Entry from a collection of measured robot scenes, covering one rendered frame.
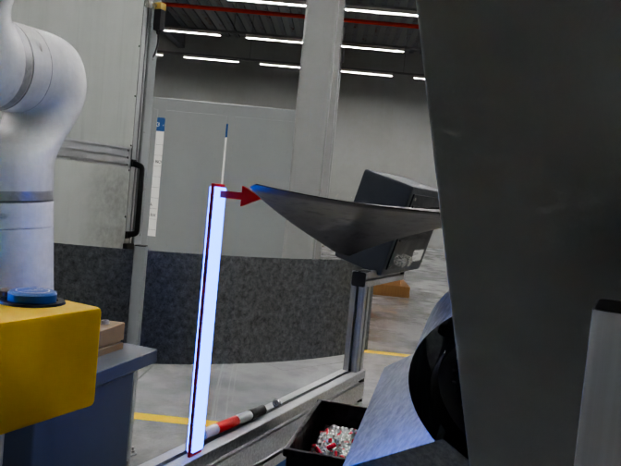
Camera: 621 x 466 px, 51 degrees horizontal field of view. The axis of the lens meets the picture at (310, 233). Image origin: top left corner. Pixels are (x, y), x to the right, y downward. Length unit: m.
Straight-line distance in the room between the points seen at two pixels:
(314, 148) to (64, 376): 4.39
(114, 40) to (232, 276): 1.04
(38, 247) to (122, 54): 1.92
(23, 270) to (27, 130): 0.19
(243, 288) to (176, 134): 4.50
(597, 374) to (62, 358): 0.43
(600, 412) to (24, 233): 0.77
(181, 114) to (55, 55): 5.87
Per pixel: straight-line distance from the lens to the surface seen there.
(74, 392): 0.61
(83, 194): 2.66
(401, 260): 1.33
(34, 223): 0.94
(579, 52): 0.31
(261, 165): 6.65
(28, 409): 0.58
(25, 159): 0.94
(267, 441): 1.00
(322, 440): 0.96
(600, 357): 0.30
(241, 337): 2.48
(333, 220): 0.74
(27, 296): 0.61
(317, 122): 4.93
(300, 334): 2.60
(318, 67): 4.99
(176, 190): 6.79
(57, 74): 0.98
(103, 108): 2.72
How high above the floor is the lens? 1.19
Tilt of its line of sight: 3 degrees down
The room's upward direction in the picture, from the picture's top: 5 degrees clockwise
